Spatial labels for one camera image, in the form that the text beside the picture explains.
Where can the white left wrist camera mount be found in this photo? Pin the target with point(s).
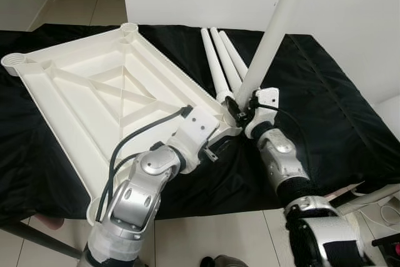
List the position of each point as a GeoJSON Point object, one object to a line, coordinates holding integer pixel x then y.
{"type": "Point", "coordinates": [200, 126]}

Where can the grey robot right leg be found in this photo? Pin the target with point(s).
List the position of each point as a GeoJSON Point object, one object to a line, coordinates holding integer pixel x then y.
{"type": "Point", "coordinates": [228, 262]}

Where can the dark metal table leg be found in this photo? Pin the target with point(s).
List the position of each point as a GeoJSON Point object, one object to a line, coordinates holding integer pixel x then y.
{"type": "Point", "coordinates": [37, 239]}

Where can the white floor fan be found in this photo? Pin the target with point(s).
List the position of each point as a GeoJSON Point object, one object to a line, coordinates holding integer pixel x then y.
{"type": "Point", "coordinates": [375, 197]}

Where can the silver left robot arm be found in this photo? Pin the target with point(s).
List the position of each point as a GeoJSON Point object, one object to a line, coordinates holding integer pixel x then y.
{"type": "Point", "coordinates": [134, 204]}

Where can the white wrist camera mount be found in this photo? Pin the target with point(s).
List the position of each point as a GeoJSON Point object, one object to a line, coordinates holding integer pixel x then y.
{"type": "Point", "coordinates": [267, 97]}
{"type": "Point", "coordinates": [200, 126]}

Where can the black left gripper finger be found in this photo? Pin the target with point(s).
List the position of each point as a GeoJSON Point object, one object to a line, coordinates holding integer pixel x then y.
{"type": "Point", "coordinates": [226, 142]}

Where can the black fabric table cover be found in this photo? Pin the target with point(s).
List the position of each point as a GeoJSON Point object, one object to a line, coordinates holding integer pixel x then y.
{"type": "Point", "coordinates": [325, 123]}

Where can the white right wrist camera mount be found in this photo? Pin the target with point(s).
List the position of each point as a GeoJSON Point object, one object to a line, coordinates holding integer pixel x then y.
{"type": "Point", "coordinates": [267, 97]}

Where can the white plastic table leg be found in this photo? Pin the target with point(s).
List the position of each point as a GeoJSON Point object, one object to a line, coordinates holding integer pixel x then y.
{"type": "Point", "coordinates": [224, 57]}
{"type": "Point", "coordinates": [212, 60]}
{"type": "Point", "coordinates": [234, 57]}
{"type": "Point", "coordinates": [275, 29]}

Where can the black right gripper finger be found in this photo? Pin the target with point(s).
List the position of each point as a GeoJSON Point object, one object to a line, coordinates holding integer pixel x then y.
{"type": "Point", "coordinates": [233, 110]}

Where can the black magenta appliance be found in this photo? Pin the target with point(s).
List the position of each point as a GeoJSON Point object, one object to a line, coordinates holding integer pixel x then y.
{"type": "Point", "coordinates": [387, 242]}

